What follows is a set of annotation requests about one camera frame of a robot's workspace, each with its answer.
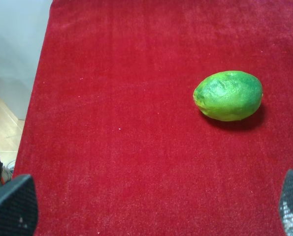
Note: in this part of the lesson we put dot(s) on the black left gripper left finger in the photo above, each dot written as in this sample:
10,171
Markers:
18,207

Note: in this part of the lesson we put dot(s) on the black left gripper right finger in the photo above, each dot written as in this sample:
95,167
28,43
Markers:
286,204

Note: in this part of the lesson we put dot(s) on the red velvet tablecloth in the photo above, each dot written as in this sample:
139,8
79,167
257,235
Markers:
114,140

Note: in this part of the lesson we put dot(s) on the green lime fruit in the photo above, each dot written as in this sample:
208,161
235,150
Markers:
229,95

